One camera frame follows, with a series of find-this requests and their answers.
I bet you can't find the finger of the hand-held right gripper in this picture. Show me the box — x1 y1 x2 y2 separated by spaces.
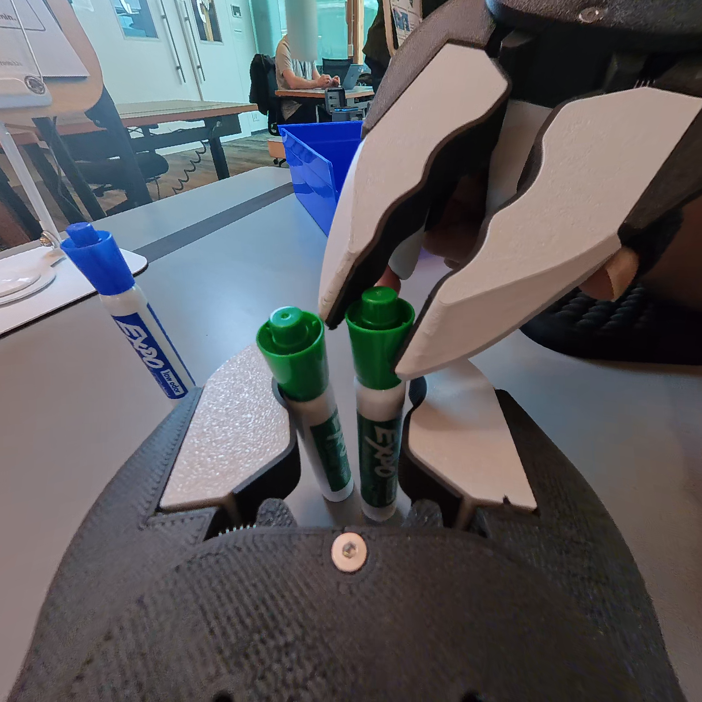
318 43 512 331
394 87 702 382

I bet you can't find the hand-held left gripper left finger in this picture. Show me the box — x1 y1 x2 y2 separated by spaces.
158 344 302 513

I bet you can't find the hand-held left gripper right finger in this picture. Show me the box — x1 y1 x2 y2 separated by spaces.
399 359 538 530

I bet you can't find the blue plastic bin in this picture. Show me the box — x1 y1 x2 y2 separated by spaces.
278 121 365 238

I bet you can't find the green dry erase marker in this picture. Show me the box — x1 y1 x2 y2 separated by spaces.
256 307 354 502
344 287 416 522

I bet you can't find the blue dry erase marker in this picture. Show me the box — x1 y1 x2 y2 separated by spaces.
60 222 196 401

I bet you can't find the grey laptop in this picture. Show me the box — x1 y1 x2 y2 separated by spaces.
328 63 365 90

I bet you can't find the black textured wrist pad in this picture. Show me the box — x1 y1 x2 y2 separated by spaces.
518 282 702 365

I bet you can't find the wooden office desk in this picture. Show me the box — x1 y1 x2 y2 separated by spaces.
274 85 378 127

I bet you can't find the hanging instruction board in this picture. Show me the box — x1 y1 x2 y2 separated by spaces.
381 0 424 56

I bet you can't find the black office chair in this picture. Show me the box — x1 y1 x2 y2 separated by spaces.
248 53 283 136
66 88 170 206

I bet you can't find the wooden board document stand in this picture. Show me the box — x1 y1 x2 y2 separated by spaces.
0 0 149 336

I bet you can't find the long wooden desk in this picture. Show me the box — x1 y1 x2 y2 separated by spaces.
115 99 258 182

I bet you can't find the printed instruction sheet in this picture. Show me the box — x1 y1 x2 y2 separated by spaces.
0 0 91 79

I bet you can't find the black coiled cable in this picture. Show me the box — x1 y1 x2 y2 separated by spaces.
173 144 208 194

